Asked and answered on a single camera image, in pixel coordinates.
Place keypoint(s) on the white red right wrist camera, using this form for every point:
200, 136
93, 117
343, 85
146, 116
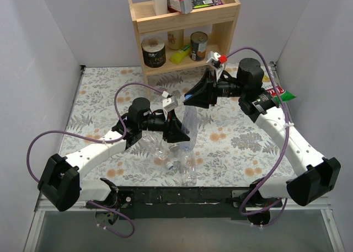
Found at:
218, 60

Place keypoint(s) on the white tall bottle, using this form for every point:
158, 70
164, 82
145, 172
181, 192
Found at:
160, 7

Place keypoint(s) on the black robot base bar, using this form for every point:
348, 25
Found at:
150, 202

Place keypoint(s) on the crushed clear bottle blue-white cap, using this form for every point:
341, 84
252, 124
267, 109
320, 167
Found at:
150, 142

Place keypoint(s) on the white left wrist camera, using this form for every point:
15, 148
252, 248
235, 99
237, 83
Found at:
169, 103

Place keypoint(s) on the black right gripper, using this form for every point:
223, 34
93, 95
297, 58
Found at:
212, 89

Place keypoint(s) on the red grey carton box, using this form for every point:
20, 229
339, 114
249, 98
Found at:
181, 6

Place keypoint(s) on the black wrapped paper roll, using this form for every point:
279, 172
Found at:
153, 49

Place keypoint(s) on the clear bottle with white cap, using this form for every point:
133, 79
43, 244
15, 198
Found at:
188, 168

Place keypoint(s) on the cream cylindrical jar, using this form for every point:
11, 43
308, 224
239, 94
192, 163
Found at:
176, 39

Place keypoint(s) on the green white chips bag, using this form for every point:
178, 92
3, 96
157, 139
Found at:
270, 88

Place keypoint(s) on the tin food can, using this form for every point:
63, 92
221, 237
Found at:
198, 44

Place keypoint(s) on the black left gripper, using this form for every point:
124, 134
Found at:
167, 128

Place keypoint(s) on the clear bottle with blue cap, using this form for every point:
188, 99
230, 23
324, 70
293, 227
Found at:
189, 126

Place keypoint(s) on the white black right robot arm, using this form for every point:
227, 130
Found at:
315, 175

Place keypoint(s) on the clear bottle with silver cap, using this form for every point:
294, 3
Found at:
172, 147

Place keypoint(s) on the yellow green packet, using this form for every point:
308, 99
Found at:
180, 54

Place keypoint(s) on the floral patterned table mat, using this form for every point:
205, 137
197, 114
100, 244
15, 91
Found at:
230, 150

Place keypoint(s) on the wooden two-tier shelf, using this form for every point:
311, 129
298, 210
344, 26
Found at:
223, 20

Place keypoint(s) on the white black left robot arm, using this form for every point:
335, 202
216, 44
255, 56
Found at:
63, 180

